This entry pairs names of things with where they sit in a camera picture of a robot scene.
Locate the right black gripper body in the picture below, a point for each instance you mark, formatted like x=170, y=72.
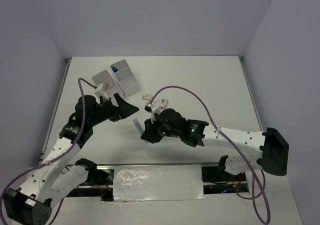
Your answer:
x=163, y=129

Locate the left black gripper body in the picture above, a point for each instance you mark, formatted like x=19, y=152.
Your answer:
x=106, y=111

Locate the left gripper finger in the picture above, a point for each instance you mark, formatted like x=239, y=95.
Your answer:
x=119, y=101
x=125, y=110

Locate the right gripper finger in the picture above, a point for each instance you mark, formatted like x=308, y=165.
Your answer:
x=149, y=127
x=152, y=136

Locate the light blue highlighter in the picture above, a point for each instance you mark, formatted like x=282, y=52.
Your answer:
x=138, y=126

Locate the pink white mini stapler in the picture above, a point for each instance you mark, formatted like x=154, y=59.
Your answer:
x=164, y=102

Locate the staples box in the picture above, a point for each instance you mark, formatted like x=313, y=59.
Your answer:
x=147, y=97

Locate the clear bottle blue cap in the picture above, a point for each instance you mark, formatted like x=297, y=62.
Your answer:
x=114, y=69

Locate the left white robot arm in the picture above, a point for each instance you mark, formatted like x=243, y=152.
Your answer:
x=32, y=202

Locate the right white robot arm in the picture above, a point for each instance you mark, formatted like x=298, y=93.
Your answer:
x=263, y=150

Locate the left white divided container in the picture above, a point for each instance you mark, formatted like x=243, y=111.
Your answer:
x=113, y=86

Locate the white divided container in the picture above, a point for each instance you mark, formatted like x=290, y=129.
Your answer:
x=113, y=86
x=125, y=78

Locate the right white divided container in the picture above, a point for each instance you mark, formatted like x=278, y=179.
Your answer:
x=125, y=78

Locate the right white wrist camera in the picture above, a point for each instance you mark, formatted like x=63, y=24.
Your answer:
x=154, y=107

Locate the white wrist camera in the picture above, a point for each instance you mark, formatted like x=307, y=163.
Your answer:
x=154, y=107
x=101, y=90

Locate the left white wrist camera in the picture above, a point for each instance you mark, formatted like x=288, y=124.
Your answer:
x=101, y=90

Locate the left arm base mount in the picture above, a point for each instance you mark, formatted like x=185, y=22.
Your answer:
x=98, y=184

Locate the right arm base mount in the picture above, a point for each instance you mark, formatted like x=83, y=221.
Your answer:
x=217, y=181

